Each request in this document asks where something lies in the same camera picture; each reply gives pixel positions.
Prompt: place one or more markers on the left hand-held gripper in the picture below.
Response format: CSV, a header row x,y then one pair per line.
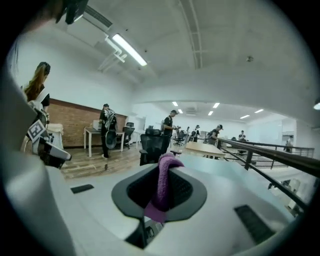
x,y
51,150

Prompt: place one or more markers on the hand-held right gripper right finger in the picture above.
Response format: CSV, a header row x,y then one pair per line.
x,y
215,215

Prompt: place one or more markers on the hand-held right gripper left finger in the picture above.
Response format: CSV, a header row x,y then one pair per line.
x,y
95,215

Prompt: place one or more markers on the purple cloth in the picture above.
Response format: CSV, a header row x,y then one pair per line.
x,y
163,185

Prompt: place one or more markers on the white desk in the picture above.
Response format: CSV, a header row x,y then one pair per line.
x,y
93,135

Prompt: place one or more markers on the wooden-top desk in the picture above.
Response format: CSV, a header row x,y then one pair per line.
x,y
205,148

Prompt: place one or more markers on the dark metal railing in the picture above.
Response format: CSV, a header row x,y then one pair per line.
x,y
270,160

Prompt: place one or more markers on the black mesh office chair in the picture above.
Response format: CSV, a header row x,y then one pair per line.
x,y
128,135
152,148

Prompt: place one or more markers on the long ceiling light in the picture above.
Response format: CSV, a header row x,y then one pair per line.
x,y
129,49

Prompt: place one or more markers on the ceiling air conditioner unit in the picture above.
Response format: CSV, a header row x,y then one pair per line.
x,y
87,23

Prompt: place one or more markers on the black head-worn camera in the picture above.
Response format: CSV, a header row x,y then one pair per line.
x,y
72,10

